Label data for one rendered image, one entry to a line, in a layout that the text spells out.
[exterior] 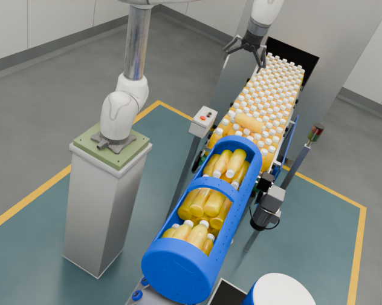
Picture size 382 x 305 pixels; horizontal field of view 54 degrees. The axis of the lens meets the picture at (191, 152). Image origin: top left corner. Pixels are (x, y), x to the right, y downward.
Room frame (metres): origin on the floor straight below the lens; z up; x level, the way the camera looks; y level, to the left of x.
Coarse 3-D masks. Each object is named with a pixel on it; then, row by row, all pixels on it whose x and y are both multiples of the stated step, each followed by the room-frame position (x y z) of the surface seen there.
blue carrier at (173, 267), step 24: (216, 144) 1.65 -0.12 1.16; (240, 144) 1.68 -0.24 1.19; (240, 192) 1.28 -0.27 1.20; (240, 216) 1.20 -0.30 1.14; (168, 240) 0.89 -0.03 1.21; (216, 240) 0.97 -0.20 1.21; (144, 264) 0.85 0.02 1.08; (168, 264) 0.83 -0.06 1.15; (192, 264) 0.82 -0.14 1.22; (216, 264) 0.89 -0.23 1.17; (168, 288) 0.83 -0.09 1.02; (192, 288) 0.81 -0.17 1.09
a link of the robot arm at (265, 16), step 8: (256, 0) 1.51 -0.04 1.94; (264, 0) 1.48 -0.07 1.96; (272, 0) 1.48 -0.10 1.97; (280, 0) 1.49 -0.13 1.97; (256, 8) 1.50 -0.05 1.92; (264, 8) 1.48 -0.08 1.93; (272, 8) 1.48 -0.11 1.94; (256, 16) 1.50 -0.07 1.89; (264, 16) 1.49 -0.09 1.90; (272, 16) 1.50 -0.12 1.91; (264, 24) 1.50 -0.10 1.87
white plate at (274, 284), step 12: (264, 276) 1.02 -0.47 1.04; (276, 276) 1.04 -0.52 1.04; (288, 276) 1.07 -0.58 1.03; (264, 288) 0.96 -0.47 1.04; (276, 288) 0.98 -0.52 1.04; (288, 288) 1.00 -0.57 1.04; (300, 288) 1.02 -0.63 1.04; (264, 300) 0.91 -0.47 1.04; (276, 300) 0.93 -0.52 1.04; (288, 300) 0.94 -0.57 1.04; (300, 300) 0.96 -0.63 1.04; (312, 300) 0.98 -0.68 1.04
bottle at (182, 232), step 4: (184, 224) 1.06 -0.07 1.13; (188, 224) 1.06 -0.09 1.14; (180, 228) 1.02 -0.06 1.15; (184, 228) 1.02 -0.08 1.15; (188, 228) 1.03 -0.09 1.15; (176, 232) 0.99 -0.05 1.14; (180, 232) 0.99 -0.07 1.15; (184, 232) 1.00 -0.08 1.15; (188, 232) 1.01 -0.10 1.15; (172, 236) 0.98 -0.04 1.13; (176, 236) 0.97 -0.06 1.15; (180, 236) 0.97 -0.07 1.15; (184, 236) 0.98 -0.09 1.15; (184, 240) 0.97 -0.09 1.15
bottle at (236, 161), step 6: (240, 150) 1.61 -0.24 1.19; (234, 156) 1.55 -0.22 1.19; (240, 156) 1.56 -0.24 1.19; (246, 156) 1.62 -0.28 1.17; (228, 162) 1.51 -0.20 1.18; (234, 162) 1.50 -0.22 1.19; (240, 162) 1.52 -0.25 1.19; (228, 168) 1.47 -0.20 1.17; (234, 168) 1.47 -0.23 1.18; (240, 168) 1.50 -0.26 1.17; (234, 174) 1.45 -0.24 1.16
